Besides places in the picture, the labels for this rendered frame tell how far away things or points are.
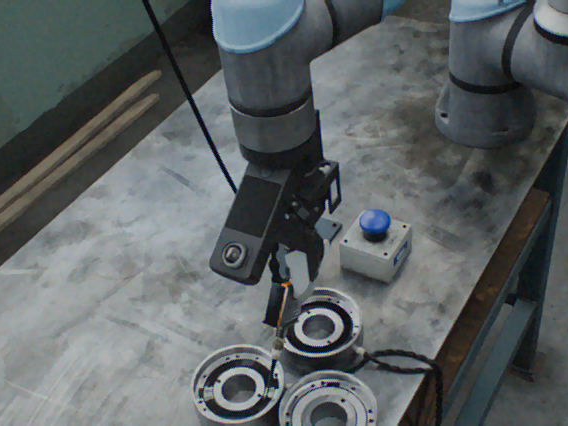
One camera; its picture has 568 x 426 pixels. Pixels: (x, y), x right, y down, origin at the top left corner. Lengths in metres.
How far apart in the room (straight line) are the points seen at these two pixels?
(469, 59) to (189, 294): 0.51
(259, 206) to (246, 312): 0.32
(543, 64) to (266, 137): 0.52
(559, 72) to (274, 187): 0.50
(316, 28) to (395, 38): 0.85
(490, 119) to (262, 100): 0.61
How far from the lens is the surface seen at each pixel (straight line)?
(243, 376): 0.93
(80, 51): 2.88
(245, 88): 0.68
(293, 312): 0.87
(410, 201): 1.16
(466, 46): 1.19
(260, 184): 0.73
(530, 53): 1.13
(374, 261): 1.02
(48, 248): 1.20
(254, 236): 0.72
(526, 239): 1.49
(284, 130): 0.70
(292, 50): 0.66
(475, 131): 1.24
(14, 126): 2.74
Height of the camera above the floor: 1.56
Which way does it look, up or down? 42 degrees down
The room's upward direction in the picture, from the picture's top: 8 degrees counter-clockwise
